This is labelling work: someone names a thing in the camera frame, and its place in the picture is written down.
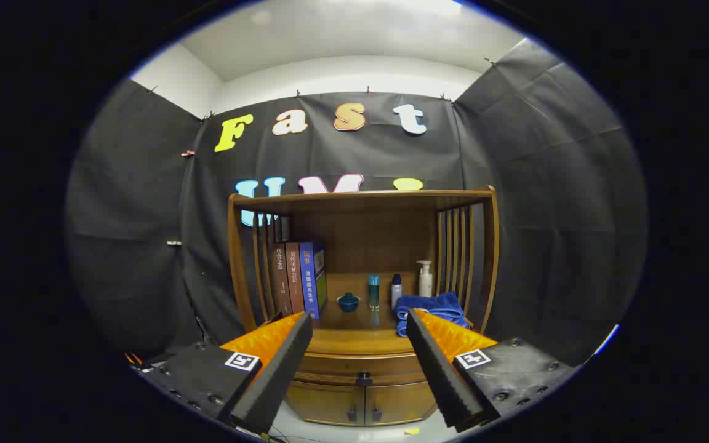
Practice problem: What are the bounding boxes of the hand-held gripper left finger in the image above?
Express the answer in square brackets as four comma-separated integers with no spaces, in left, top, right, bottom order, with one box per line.
[135,311,314,436]

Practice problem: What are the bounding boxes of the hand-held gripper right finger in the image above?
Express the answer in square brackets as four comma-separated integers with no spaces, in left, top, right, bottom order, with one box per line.
[406,308,579,433]

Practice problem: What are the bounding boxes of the wooden drawer with black knob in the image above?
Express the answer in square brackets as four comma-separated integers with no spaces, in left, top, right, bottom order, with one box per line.
[295,354,429,387]

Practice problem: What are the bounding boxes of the wooden cabinet door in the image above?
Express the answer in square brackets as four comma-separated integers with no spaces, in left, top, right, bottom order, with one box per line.
[285,381,366,426]
[365,381,438,425]

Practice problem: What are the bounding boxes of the wooden countertop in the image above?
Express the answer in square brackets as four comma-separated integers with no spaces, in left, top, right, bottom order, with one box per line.
[268,274,478,357]

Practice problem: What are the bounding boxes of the wooden cabinet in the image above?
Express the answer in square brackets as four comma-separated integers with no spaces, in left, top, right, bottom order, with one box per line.
[226,186,500,427]

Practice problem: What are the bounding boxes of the folded blue towel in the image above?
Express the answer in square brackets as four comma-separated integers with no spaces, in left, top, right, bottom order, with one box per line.
[395,291,470,338]

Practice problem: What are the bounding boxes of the white pump bottle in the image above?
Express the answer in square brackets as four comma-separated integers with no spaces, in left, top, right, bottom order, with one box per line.
[417,260,434,298]

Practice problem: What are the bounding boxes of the thick blue book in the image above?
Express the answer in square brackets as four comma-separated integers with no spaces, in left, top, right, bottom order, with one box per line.
[298,240,329,321]

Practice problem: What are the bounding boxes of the reddish brown book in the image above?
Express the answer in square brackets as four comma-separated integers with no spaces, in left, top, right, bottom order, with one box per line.
[285,242,306,314]

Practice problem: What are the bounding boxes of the black backdrop cloth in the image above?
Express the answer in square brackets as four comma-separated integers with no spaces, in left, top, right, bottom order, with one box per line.
[65,38,647,370]

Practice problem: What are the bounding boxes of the thin floor cables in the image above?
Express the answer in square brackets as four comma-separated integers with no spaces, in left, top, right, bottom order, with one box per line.
[265,425,309,443]

